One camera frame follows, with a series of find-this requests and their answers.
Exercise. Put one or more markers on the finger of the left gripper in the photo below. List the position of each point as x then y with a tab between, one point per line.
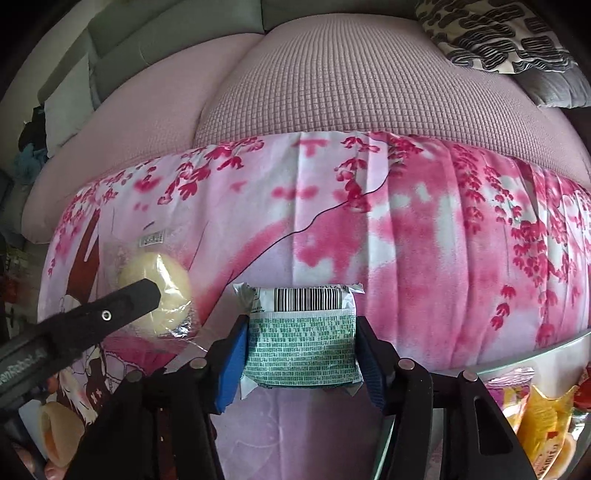
57	342

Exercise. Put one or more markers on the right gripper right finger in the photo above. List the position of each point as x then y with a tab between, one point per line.
377	360

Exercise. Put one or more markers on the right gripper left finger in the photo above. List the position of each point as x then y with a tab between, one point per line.
225	364

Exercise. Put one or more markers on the green white snack packet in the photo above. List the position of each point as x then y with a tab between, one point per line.
300	337

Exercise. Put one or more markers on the clear yellow cake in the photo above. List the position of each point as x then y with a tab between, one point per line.
154	265

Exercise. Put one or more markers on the yellow orange snack packet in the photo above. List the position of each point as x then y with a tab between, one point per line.
544	427

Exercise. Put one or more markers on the pink snack packet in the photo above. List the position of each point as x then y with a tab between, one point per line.
511	391

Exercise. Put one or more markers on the red bow-shaped snack packet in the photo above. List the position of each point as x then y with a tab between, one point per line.
582	397

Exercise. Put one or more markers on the orange round wrapped snack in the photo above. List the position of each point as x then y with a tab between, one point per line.
61	432

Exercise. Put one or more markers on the pink cartoon print blanket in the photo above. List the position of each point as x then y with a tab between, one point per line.
466	256

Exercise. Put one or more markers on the teal shallow cardboard tray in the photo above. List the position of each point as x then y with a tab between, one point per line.
557	369

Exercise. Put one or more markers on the dark clothes pile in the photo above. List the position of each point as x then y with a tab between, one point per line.
32	148

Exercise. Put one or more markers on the pale green cushion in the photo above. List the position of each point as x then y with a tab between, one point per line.
69	106

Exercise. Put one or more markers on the pink textured sofa cover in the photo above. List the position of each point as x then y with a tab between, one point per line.
339	72

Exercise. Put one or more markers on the grey green sofa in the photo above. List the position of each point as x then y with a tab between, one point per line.
128	36

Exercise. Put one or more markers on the grey satin pillow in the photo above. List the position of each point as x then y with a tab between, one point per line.
567	90

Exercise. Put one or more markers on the black white patterned pillow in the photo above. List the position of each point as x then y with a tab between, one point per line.
504	37

